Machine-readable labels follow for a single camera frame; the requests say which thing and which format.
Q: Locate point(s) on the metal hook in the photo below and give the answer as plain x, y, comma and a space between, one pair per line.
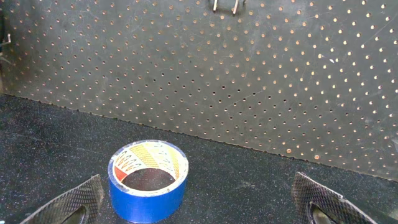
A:
235, 7
7, 41

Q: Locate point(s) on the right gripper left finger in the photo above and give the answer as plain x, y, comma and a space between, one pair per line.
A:
88, 193

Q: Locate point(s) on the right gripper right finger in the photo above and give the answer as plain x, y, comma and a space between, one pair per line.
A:
311, 193

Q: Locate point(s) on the black pegboard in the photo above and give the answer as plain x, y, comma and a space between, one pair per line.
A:
199, 71

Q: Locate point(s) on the roll of blue tape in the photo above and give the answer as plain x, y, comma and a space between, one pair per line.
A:
146, 205

